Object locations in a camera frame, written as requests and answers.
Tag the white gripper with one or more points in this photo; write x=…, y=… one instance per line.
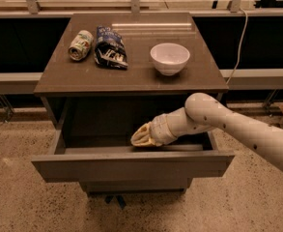
x=160, y=130

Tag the grey top drawer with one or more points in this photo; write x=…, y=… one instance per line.
x=93, y=144

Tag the grey drawer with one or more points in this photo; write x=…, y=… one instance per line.
x=93, y=144
x=136, y=186

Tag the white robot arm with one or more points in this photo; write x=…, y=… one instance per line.
x=201, y=113

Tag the grey bottom drawer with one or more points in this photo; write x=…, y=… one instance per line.
x=136, y=186

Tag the grey drawer cabinet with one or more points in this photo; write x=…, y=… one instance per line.
x=63, y=79

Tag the white bowl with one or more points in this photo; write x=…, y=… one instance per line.
x=169, y=58

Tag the blue chip bag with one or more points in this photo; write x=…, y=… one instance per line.
x=109, y=49

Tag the crushed green soda can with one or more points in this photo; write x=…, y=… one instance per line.
x=81, y=45

